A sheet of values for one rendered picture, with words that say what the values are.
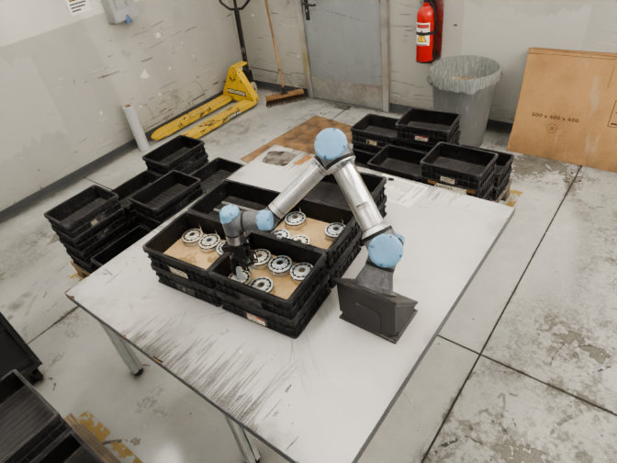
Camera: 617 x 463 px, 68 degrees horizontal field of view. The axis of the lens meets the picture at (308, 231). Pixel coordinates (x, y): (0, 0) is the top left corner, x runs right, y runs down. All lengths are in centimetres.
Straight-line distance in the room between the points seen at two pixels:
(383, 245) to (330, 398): 57
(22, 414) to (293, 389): 123
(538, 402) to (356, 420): 119
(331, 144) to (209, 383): 99
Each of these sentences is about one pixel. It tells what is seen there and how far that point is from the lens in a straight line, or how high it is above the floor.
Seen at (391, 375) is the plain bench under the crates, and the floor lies 70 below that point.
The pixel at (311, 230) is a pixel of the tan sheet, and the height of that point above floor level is 83.
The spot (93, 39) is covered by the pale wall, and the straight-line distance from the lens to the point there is 509.
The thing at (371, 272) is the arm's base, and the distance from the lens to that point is 175.
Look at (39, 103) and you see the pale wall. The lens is 489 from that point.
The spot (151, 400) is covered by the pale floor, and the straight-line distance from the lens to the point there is 280.
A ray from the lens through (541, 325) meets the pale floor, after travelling 292.
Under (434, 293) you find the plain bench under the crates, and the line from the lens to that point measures 201.
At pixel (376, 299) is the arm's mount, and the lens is 169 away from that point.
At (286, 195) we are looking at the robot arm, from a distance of 180.
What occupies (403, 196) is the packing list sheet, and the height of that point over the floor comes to 70.
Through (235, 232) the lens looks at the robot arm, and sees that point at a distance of 175.
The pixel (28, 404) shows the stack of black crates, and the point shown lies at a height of 49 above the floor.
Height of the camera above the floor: 216
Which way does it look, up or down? 38 degrees down
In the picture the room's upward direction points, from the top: 9 degrees counter-clockwise
